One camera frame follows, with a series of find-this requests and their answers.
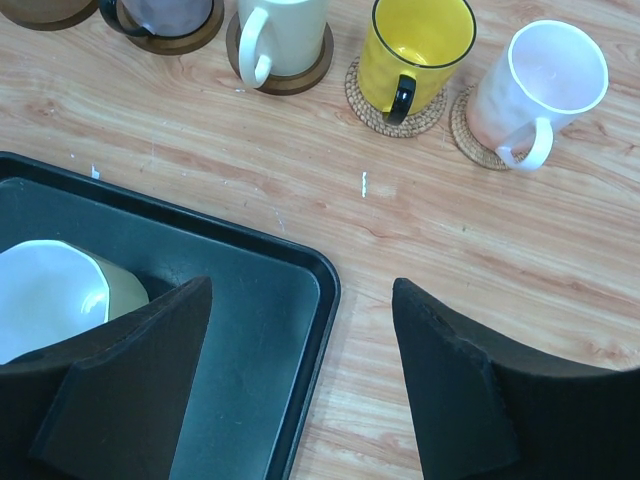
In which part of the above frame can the woven rattan coaster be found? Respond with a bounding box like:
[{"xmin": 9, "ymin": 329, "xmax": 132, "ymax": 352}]
[
  {"xmin": 450, "ymin": 85, "xmax": 528, "ymax": 171},
  {"xmin": 344, "ymin": 56, "xmax": 449, "ymax": 140}
]

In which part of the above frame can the black plastic tray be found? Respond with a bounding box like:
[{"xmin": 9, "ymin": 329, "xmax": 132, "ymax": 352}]
[{"xmin": 1, "ymin": 152, "xmax": 341, "ymax": 479}]

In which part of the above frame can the pink mug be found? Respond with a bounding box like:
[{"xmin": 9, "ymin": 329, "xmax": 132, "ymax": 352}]
[{"xmin": 466, "ymin": 20, "xmax": 609, "ymax": 171}]

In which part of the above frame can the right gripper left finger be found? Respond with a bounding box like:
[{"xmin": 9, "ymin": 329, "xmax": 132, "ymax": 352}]
[{"xmin": 1, "ymin": 276, "xmax": 213, "ymax": 479}]

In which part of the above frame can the cream yellow mug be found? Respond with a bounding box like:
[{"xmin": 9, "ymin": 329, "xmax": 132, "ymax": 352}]
[{"xmin": 238, "ymin": 0, "xmax": 329, "ymax": 89}]

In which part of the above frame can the white mug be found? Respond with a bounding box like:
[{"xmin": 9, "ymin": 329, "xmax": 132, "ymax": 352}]
[{"xmin": 1, "ymin": 240, "xmax": 149, "ymax": 364}]

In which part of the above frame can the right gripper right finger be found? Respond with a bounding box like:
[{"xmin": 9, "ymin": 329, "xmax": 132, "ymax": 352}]
[{"xmin": 392, "ymin": 278, "xmax": 639, "ymax": 479}]

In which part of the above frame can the lilac mug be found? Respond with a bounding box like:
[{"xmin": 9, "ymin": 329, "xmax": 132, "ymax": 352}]
[{"xmin": 98, "ymin": 0, "xmax": 214, "ymax": 37}]

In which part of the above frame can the brown wooden coaster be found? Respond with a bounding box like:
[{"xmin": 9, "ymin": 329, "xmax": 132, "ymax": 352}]
[
  {"xmin": 1, "ymin": 0, "xmax": 98, "ymax": 31},
  {"xmin": 226, "ymin": 13, "xmax": 334, "ymax": 96},
  {"xmin": 117, "ymin": 1, "xmax": 225, "ymax": 55}
]

